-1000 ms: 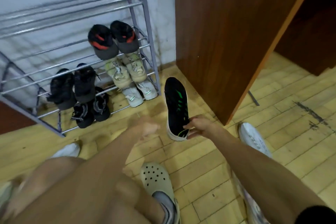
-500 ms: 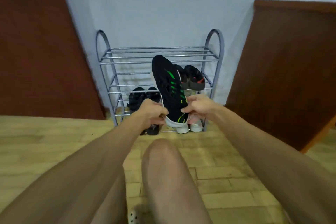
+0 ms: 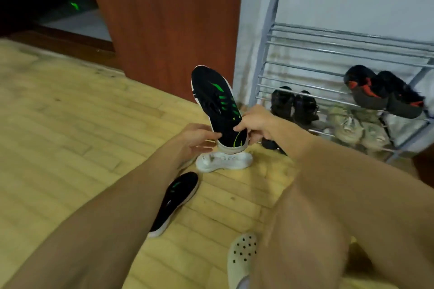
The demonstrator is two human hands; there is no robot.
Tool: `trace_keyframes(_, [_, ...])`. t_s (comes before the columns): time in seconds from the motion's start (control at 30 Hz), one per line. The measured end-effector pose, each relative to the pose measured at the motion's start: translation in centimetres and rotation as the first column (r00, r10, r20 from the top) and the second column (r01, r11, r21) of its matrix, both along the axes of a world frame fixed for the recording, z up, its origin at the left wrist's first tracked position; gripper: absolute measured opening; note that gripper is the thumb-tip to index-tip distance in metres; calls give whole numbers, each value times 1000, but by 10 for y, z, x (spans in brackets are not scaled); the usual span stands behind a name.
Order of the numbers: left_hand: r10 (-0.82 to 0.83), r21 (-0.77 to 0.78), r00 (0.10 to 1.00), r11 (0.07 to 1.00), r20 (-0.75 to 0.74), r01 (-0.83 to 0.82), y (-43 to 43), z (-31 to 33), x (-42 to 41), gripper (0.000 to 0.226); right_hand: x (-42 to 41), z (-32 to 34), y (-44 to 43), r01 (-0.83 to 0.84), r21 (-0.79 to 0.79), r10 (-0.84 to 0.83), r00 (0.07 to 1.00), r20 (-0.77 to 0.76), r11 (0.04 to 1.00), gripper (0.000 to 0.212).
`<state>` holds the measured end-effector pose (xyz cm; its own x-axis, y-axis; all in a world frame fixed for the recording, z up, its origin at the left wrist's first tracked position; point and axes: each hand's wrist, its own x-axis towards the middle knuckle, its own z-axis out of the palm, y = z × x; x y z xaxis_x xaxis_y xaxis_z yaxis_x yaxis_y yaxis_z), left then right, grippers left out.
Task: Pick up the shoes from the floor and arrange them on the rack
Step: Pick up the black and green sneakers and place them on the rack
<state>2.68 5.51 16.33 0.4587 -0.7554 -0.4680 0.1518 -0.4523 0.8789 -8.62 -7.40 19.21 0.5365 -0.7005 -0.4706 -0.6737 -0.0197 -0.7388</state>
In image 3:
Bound person's left hand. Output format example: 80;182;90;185
168;122;223;166

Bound person's right hand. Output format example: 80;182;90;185
233;105;284;146

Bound black sneaker grey stripes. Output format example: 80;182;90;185
261;137;288;156

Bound black sneaker orange marks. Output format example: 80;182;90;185
293;90;320;126
270;86;296;122

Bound plain white sneaker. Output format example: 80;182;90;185
195;151;254;173

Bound black sneaker green stripes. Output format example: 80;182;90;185
190;64;250;155
147;172;200;239

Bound beige sneaker neon yellow accent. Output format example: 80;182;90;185
354;109;392;152
325;106;365;145

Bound grey metal shoe rack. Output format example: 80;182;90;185
248;0;434;164

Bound black sneaker red patches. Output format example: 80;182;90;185
376;70;425;119
343;64;391;111

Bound person's right forearm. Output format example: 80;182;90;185
274;117;434;289

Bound person's left forearm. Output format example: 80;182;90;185
3;149;184;289

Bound person's bare leg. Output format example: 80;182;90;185
249;180;355;289

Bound beige perforated clog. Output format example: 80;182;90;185
227;233;258;289

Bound dark wooden door threshold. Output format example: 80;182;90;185
5;25;124;70

